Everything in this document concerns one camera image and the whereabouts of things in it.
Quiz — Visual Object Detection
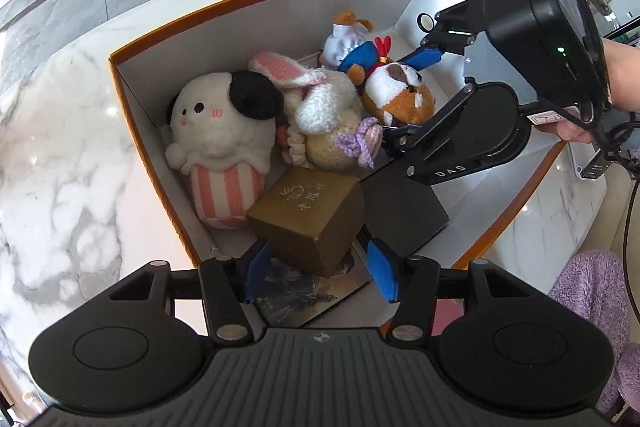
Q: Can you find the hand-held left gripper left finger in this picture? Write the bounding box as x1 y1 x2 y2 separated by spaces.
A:
107 239 273 344

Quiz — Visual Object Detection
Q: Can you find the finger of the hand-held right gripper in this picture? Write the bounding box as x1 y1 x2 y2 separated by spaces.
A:
381 79 507 188
400 0 488 72

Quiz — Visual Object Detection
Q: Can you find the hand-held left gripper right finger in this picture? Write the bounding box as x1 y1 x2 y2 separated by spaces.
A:
366 239 533 342

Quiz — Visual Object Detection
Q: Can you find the brown white dog plush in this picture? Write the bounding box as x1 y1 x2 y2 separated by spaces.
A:
348 62 436 128

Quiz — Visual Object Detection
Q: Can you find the dark grey box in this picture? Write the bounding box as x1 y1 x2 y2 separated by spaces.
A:
357 167 451 258

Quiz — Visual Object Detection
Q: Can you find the dark picture card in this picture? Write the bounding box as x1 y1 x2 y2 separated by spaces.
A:
255 242 373 329

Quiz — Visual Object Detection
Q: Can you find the small gold box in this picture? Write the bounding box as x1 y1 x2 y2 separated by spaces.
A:
246 167 366 279

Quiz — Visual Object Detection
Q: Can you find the blue white duck plush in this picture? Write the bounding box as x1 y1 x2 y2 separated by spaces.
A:
320 11 393 72

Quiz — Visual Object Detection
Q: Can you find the white pink crochet bunny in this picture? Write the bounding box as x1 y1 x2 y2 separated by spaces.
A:
248 51 385 172

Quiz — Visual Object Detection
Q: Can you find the white plush with black ear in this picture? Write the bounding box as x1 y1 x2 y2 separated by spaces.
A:
166 71 286 230

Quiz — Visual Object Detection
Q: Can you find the orange cardboard box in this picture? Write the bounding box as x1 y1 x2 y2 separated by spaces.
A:
109 0 576 330

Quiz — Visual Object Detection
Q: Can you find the person's right hand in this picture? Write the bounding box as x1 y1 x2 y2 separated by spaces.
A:
547 37 640 145

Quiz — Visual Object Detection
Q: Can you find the purple fluffy cloth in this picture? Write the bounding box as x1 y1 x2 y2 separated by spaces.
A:
547 249 640 415

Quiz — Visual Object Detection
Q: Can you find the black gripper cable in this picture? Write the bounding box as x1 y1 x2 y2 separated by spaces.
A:
602 127 640 268

